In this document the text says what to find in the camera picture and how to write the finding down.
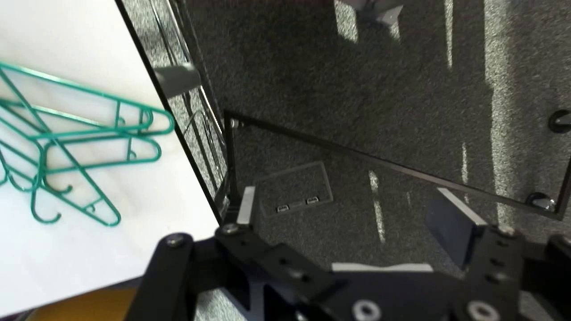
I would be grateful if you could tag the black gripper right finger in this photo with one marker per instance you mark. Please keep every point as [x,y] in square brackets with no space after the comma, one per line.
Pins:
[457,238]

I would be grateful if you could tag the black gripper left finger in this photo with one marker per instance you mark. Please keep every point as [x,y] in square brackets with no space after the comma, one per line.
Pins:
[196,274]

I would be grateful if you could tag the floor outlet box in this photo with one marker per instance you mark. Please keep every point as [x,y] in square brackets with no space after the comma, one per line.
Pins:
[294,188]

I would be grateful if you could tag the green plastic hanger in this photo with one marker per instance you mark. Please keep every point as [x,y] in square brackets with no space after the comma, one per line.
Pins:
[100,169]
[82,137]
[114,219]
[45,222]

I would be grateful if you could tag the metal clothes rail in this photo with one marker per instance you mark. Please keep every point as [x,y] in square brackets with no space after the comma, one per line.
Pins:
[542,204]

